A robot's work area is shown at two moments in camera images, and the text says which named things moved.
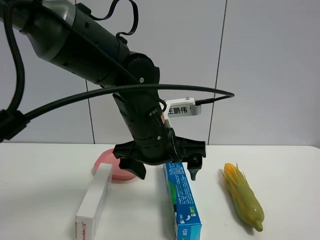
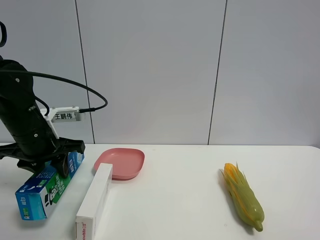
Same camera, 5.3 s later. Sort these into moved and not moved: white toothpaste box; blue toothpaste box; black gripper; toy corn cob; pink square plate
Moved: blue toothpaste box; black gripper
Not moved: pink square plate; toy corn cob; white toothpaste box
